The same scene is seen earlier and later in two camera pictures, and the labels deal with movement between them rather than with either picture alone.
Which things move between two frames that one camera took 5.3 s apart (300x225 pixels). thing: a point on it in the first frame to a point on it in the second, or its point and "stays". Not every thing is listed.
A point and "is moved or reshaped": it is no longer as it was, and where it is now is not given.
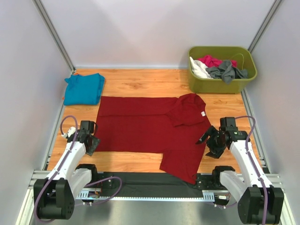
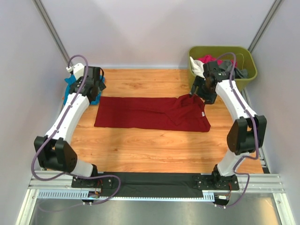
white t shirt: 198,69 stays
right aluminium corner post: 265,25 stays
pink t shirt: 211,62 stays
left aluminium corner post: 53,33 stays
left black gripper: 95,143 to 101,86
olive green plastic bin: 200,84 stays
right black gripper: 214,153 to 198,80
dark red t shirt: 170,126 is moved or reshaped
